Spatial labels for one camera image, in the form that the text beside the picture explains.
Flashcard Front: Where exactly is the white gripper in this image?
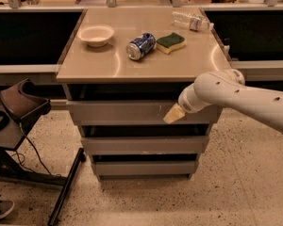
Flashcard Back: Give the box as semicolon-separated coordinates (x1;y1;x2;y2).
163;85;208;124

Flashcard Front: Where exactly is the blue soda can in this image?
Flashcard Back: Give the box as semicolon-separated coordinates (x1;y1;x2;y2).
126;33;156;61

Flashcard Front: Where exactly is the grey bottom drawer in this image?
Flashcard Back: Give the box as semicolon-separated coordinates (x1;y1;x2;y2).
92;161;198;176

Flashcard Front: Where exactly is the green yellow sponge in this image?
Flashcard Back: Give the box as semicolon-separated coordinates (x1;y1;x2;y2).
156;32;186;54

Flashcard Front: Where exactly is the grey top drawer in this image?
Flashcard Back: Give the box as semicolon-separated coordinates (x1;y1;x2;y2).
66;99;224;126

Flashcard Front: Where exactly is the white bowl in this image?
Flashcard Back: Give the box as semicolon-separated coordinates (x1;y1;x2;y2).
77;24;114;47

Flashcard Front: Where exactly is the clear plastic bottle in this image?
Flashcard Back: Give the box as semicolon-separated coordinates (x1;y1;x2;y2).
172;11;214;32

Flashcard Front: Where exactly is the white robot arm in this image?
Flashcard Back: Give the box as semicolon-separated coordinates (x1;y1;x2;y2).
163;69;283;133

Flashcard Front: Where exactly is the grey drawer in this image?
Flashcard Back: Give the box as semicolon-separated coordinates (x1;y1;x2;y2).
92;161;198;176
66;99;224;126
81;136;209;155

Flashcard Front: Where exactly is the black cable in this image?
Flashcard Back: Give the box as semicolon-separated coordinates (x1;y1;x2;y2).
10;122;62;177

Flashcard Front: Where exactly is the grey drawer cabinet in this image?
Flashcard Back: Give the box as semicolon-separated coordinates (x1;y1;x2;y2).
57;7;229;180

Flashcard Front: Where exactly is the grey middle drawer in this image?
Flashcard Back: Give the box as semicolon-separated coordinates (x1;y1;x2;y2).
81;136;209;155

